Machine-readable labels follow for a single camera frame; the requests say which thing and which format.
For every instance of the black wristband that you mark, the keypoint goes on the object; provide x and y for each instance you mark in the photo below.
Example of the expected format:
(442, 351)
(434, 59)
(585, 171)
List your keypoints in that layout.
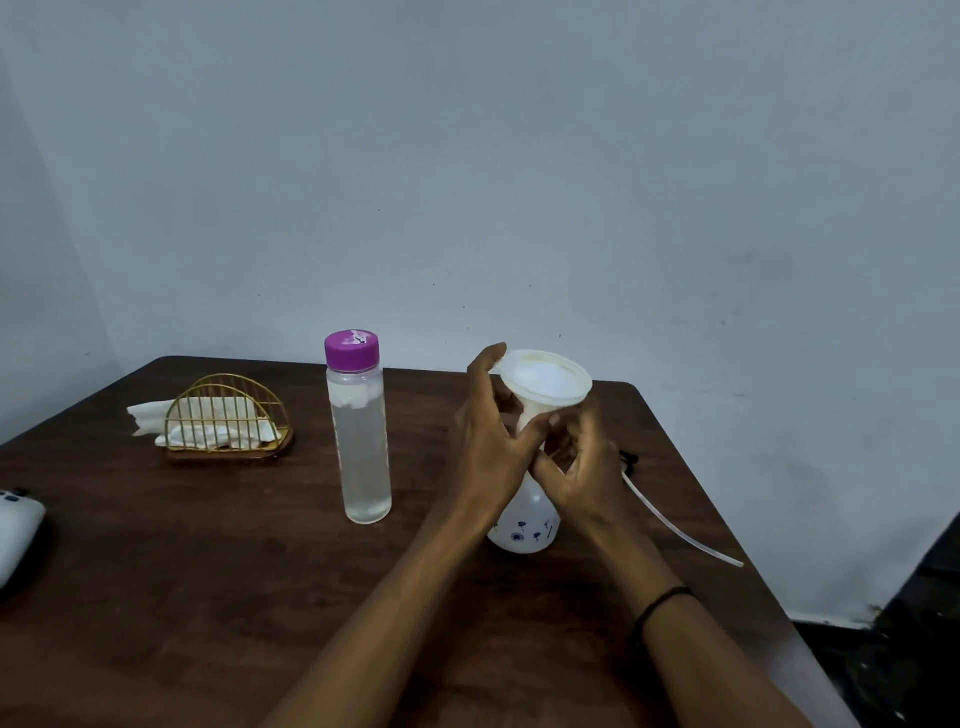
(654, 604)

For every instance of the clear bottle with purple cap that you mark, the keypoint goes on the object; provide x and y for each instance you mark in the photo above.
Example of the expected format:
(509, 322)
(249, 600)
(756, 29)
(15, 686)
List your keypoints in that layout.
(360, 442)

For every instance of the white paper napkins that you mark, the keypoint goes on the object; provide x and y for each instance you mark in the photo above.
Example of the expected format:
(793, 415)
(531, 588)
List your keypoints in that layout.
(147, 417)

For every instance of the white plastic funnel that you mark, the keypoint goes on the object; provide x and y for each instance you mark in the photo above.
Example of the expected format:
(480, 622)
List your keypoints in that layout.
(546, 379)

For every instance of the white flower print spray bottle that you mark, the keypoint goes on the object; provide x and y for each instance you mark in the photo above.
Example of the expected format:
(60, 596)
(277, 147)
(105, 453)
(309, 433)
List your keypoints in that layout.
(525, 529)

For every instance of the person's right hand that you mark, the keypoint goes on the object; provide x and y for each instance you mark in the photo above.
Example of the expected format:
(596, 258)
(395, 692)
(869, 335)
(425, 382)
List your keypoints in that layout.
(592, 480)

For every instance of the person's left forearm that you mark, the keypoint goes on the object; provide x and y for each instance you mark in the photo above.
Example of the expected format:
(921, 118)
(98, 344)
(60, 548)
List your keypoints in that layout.
(390, 622)

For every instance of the person's left hand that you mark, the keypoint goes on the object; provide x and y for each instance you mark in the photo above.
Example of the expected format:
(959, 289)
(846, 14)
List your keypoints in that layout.
(480, 457)

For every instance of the person's right thumb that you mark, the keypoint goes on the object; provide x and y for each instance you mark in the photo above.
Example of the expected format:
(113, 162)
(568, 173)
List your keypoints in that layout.
(549, 472)

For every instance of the spray head with white tube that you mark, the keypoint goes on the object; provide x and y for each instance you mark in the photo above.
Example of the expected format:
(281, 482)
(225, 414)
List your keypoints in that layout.
(675, 526)

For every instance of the person's right forearm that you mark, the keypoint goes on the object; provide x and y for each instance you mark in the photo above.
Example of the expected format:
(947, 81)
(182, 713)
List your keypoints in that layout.
(697, 652)

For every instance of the white plastic device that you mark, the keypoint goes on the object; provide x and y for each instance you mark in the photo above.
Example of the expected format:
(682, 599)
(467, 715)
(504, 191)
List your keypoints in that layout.
(16, 529)

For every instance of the person's left thumb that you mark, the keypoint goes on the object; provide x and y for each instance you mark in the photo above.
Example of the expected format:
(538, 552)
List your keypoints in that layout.
(537, 441)

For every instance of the person's left little finger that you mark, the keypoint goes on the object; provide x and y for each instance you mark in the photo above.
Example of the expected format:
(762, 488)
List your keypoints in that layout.
(486, 360)

